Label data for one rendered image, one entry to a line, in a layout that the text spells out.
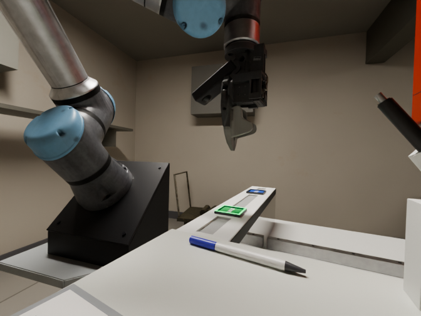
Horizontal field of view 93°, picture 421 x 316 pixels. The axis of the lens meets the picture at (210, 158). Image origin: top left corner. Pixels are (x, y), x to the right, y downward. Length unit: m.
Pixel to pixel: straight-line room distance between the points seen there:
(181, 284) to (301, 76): 3.13
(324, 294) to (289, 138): 2.85
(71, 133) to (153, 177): 0.23
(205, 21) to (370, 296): 0.36
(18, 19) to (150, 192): 0.43
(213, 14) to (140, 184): 0.44
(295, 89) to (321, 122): 0.58
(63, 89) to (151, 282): 0.49
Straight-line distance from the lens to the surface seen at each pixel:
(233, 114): 0.42
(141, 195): 0.56
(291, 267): 0.25
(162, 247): 0.28
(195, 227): 0.36
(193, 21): 0.34
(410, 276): 0.26
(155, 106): 3.65
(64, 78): 0.59
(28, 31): 0.58
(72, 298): 0.22
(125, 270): 0.25
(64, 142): 0.50
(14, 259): 0.72
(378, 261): 0.65
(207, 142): 3.17
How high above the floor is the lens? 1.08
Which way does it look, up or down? 1 degrees down
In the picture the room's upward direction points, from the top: 2 degrees clockwise
